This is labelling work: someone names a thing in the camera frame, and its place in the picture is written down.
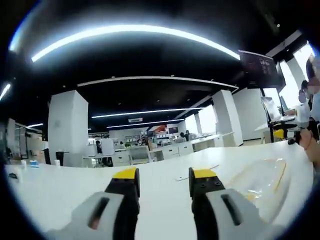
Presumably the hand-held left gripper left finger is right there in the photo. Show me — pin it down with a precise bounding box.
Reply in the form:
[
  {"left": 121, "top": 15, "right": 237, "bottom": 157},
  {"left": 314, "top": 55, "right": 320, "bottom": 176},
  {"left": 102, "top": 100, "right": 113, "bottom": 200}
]
[{"left": 47, "top": 166, "right": 141, "bottom": 240}]

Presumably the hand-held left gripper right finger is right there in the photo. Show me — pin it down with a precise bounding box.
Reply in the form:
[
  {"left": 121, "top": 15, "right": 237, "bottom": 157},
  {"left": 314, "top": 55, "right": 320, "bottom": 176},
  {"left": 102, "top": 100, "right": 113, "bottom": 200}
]
[{"left": 188, "top": 166, "right": 278, "bottom": 240}]

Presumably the clear plastic storage box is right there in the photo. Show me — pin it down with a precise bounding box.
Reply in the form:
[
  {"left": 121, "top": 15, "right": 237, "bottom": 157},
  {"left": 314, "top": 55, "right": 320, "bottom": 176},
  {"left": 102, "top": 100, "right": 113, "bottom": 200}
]
[{"left": 224, "top": 158, "right": 289, "bottom": 222}]

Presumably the person's right hand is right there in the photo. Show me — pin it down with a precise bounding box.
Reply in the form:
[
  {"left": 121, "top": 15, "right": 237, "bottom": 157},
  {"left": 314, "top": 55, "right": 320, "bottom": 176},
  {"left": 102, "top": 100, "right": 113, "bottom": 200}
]
[{"left": 300, "top": 129, "right": 313, "bottom": 151}]

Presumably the white side desk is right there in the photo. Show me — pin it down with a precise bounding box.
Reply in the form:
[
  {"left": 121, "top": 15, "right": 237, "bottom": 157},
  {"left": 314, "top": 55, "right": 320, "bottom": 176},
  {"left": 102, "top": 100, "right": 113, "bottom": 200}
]
[{"left": 254, "top": 113, "right": 300, "bottom": 145}]

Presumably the computer monitor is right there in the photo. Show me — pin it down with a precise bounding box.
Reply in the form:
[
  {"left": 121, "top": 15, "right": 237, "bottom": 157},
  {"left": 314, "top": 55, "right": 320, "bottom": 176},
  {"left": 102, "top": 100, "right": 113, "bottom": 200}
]
[{"left": 260, "top": 96, "right": 282, "bottom": 122}]

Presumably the large hanging display screen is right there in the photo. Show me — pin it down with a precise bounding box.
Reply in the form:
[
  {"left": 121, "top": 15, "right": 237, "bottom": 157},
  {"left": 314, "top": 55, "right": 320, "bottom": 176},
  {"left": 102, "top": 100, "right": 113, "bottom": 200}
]
[{"left": 238, "top": 49, "right": 286, "bottom": 89}]

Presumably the white office desk row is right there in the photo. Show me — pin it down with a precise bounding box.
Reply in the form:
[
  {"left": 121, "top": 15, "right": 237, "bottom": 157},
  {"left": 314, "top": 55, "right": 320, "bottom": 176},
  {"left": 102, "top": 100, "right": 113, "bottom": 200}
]
[{"left": 113, "top": 139, "right": 196, "bottom": 166}]

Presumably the white square pillar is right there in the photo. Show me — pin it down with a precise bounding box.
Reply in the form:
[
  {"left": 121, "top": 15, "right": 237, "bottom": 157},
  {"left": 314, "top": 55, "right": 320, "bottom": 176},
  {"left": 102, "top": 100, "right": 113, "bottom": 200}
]
[
  {"left": 211, "top": 89, "right": 244, "bottom": 148},
  {"left": 47, "top": 89, "right": 89, "bottom": 168}
]

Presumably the distant ceiling light strip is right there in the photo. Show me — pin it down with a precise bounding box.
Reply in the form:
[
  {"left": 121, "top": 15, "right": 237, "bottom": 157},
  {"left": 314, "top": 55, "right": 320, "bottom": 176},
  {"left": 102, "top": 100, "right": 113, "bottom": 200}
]
[
  {"left": 91, "top": 107, "right": 206, "bottom": 119},
  {"left": 106, "top": 119, "right": 186, "bottom": 129}
]

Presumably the glass partition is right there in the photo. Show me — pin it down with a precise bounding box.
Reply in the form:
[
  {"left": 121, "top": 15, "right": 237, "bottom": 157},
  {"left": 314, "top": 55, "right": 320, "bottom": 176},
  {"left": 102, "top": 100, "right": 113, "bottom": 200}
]
[{"left": 4, "top": 118, "right": 48, "bottom": 161}]

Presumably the short ceiling light strip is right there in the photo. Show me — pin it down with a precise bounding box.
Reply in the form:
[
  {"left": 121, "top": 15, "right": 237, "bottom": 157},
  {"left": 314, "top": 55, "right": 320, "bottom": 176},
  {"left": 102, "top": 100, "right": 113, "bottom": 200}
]
[{"left": 0, "top": 83, "right": 12, "bottom": 101}]

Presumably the long ceiling light strip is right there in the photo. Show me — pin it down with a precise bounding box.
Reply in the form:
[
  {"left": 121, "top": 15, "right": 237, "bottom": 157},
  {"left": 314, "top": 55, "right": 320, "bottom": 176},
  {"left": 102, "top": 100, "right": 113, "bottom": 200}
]
[{"left": 30, "top": 24, "right": 241, "bottom": 63}]

